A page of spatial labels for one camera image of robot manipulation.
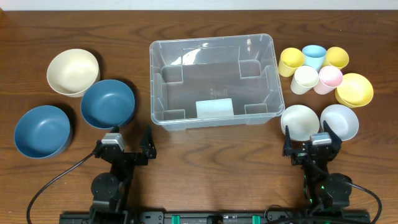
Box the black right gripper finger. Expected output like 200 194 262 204
282 125 293 156
323 120 342 146

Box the light grey small bowl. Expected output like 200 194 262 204
320 105 359 141

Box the white small bowl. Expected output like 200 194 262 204
280 105 320 141

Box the yellow small bowl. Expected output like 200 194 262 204
335 73 374 108

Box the pink cup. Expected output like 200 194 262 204
313 66 343 95

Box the cream white cup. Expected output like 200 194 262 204
290 65 319 95

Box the light blue cup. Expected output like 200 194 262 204
302 45 326 72

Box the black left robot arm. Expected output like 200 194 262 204
89 126 157 224

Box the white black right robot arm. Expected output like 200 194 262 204
283 121 352 217

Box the clear plastic storage container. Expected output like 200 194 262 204
149 34 285 131

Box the dark blue bowl right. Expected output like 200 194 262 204
80 80 136 129

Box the dark blue bowl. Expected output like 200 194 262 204
14 105 73 159
80 80 136 129

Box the cream large bowl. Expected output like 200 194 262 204
47 49 100 98

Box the dark blue bowl left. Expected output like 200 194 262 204
14 105 73 159

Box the yellow cup right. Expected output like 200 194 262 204
322 47 349 70

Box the yellow cup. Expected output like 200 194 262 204
278 47 305 77
322 47 349 70

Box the yellow cup left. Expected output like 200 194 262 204
278 47 305 77

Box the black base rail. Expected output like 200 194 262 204
58 208 371 224

